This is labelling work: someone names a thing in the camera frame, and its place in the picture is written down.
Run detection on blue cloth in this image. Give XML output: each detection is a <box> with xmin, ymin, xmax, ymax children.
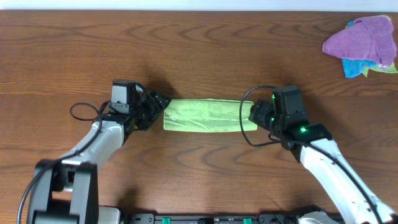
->
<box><xmin>342</xmin><ymin>21</ymin><xmax>380</xmax><ymax>78</ymax></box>

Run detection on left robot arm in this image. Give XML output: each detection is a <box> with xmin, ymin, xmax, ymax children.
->
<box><xmin>20</xmin><ymin>89</ymin><xmax>171</xmax><ymax>224</ymax></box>

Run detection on green cloth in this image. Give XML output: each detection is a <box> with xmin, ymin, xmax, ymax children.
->
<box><xmin>164</xmin><ymin>99</ymin><xmax>257</xmax><ymax>133</ymax></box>
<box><xmin>362</xmin><ymin>63</ymin><xmax>397</xmax><ymax>77</ymax></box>

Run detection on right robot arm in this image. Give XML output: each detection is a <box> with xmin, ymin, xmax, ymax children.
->
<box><xmin>249</xmin><ymin>100</ymin><xmax>397</xmax><ymax>223</ymax></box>

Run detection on purple cloth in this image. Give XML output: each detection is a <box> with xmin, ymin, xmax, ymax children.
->
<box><xmin>322</xmin><ymin>16</ymin><xmax>397</xmax><ymax>66</ymax></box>

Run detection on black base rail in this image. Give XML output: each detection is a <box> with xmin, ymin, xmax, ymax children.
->
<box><xmin>124</xmin><ymin>212</ymin><xmax>343</xmax><ymax>224</ymax></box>

